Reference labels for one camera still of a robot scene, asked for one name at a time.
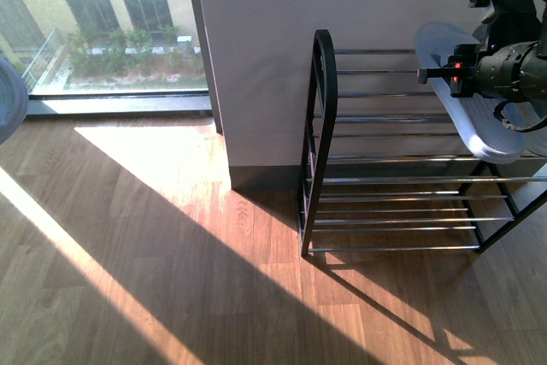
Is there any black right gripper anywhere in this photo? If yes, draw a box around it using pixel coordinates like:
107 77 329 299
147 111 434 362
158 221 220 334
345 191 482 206
417 42 546 100

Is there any light blue slipper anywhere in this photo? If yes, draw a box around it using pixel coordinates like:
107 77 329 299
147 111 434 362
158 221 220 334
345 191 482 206
1 57 29 144
415 22 526 164

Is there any black metal shoe rack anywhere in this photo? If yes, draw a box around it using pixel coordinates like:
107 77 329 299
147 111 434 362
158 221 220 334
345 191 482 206
298 29 546 255

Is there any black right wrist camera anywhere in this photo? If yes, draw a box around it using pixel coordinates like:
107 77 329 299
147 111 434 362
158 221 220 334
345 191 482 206
469 0 541 51

